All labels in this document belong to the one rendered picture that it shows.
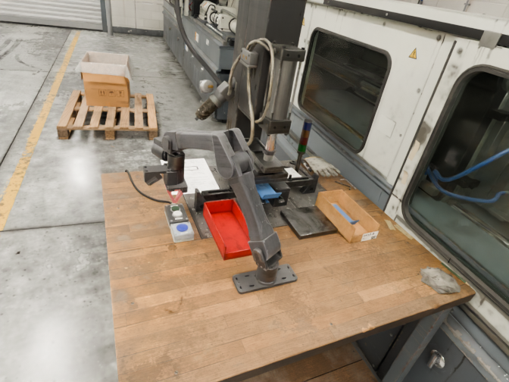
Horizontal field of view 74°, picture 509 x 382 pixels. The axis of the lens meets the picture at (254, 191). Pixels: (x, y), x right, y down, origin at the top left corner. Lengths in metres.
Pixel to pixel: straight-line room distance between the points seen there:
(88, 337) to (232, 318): 1.23
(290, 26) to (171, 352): 1.02
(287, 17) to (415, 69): 0.64
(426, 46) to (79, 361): 2.10
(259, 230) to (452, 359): 0.97
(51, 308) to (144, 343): 1.37
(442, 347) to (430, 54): 1.15
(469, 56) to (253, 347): 1.14
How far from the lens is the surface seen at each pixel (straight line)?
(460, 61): 1.42
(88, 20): 10.31
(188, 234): 1.16
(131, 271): 1.09
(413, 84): 1.61
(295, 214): 1.34
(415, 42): 1.64
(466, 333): 1.53
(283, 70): 1.16
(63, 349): 2.08
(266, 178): 1.29
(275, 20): 1.20
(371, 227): 1.39
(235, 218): 1.29
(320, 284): 1.12
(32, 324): 2.23
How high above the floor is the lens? 1.68
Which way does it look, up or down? 32 degrees down
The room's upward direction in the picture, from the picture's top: 9 degrees clockwise
